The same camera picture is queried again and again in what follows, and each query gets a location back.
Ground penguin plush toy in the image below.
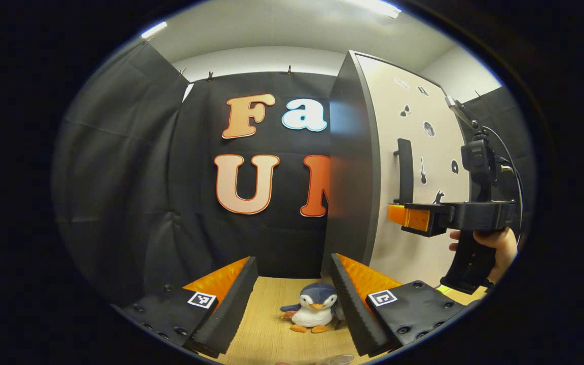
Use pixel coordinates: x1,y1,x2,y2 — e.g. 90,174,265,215
279,282,341,334

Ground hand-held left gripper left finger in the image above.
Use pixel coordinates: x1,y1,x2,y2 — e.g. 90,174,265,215
111,256,260,358

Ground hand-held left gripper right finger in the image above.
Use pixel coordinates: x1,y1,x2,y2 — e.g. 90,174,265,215
330,253,470,357

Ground ceiling light strip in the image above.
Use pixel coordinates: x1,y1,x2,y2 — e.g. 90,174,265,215
141,21,168,40

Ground white cabinet door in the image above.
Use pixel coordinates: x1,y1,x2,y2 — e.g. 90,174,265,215
355,51,475,290

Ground ceiling light panel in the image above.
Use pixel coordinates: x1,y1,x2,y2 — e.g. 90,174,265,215
353,0,403,19

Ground black cabinet door handle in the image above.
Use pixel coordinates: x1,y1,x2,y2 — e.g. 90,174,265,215
392,138,414,205

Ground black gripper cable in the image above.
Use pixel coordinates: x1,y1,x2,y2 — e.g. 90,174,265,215
482,126,524,229

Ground black backdrop cloth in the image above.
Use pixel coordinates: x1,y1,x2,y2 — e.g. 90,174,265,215
51,41,536,305

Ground grey cabinet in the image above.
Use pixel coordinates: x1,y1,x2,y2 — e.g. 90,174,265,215
321,50,381,279

